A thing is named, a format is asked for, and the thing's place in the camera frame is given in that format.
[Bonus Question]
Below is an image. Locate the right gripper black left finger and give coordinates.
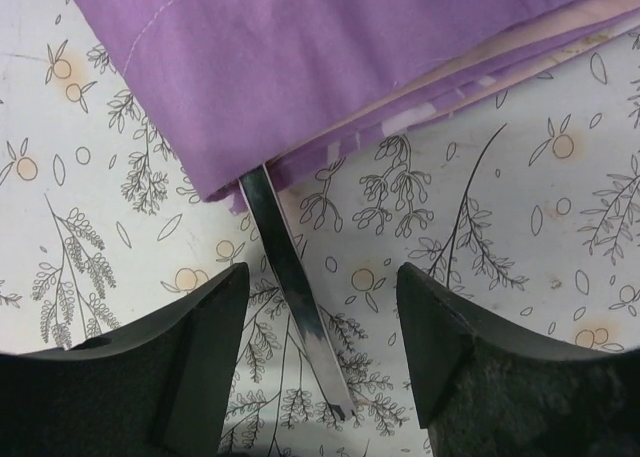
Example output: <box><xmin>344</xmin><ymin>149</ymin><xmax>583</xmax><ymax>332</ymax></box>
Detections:
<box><xmin>1</xmin><ymin>263</ymin><xmax>249</xmax><ymax>456</ymax></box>

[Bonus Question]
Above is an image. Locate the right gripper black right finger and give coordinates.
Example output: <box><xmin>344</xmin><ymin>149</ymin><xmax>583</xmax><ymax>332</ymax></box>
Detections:
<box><xmin>396</xmin><ymin>263</ymin><xmax>639</xmax><ymax>456</ymax></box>

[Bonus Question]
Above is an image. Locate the claw hammer black handle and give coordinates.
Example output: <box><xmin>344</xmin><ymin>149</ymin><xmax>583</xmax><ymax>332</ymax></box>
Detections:
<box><xmin>239</xmin><ymin>165</ymin><xmax>356</xmax><ymax>421</ymax></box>

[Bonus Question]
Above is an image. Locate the purple cloth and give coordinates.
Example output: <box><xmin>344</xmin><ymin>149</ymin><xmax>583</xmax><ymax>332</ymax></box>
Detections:
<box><xmin>73</xmin><ymin>0</ymin><xmax>639</xmax><ymax>202</ymax></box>

